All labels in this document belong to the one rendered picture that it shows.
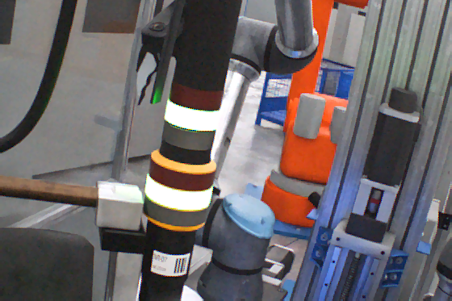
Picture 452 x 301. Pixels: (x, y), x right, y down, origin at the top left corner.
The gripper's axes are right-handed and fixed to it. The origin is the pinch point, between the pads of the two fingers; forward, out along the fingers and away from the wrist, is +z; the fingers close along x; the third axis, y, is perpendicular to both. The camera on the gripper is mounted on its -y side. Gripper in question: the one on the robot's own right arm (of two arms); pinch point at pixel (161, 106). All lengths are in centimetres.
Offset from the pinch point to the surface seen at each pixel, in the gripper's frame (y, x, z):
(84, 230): 56, 45, 60
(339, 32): 1058, 125, 19
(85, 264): -41.0, -12.7, 7.5
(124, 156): 77, 45, 39
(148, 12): 76, 45, -9
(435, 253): 128, -68, 60
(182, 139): -52, -25, -12
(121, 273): -54, -23, -2
